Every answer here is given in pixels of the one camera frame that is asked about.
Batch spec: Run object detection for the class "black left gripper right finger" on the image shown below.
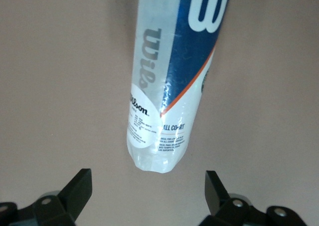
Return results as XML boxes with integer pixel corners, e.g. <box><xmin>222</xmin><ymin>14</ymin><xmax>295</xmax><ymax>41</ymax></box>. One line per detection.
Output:
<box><xmin>201</xmin><ymin>170</ymin><xmax>307</xmax><ymax>226</ymax></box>

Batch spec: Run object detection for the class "brown table cover mat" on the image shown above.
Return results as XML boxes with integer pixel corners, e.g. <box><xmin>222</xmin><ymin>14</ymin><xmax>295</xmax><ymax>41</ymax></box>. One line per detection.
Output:
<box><xmin>0</xmin><ymin>0</ymin><xmax>319</xmax><ymax>226</ymax></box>

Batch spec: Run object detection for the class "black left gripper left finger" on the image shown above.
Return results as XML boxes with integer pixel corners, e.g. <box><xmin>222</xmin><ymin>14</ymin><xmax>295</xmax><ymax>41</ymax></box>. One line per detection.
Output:
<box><xmin>0</xmin><ymin>168</ymin><xmax>93</xmax><ymax>226</ymax></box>

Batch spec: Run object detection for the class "clear Wilson tennis ball can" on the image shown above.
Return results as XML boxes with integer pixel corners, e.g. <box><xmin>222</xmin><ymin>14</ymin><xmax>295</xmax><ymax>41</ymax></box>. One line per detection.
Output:
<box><xmin>126</xmin><ymin>0</ymin><xmax>235</xmax><ymax>174</ymax></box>

